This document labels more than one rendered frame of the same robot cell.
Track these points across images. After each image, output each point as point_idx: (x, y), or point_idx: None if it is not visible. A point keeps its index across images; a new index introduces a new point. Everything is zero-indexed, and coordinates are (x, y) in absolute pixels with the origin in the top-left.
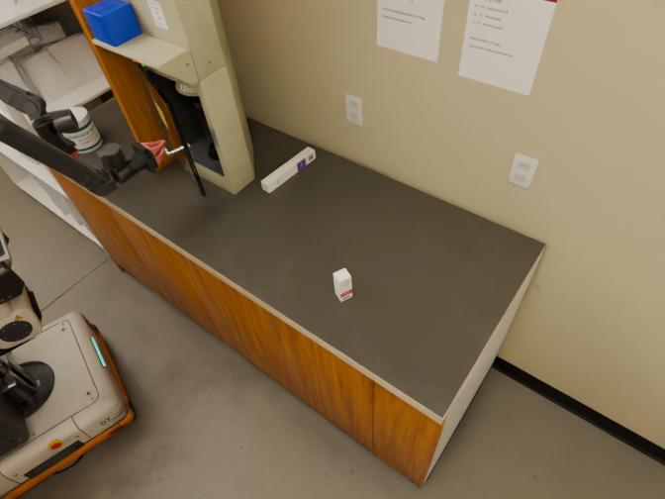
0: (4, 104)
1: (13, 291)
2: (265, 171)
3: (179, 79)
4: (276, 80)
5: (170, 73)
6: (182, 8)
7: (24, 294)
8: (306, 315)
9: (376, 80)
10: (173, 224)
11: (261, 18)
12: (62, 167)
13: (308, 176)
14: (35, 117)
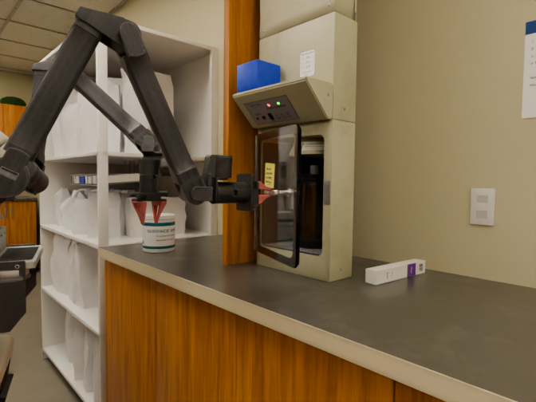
0: (99, 212)
1: (3, 320)
2: (364, 274)
3: (310, 118)
4: (375, 201)
5: (313, 90)
6: (337, 46)
7: (5, 356)
8: (530, 392)
9: (518, 160)
10: (248, 291)
11: (372, 139)
12: (170, 141)
13: (423, 281)
14: (147, 149)
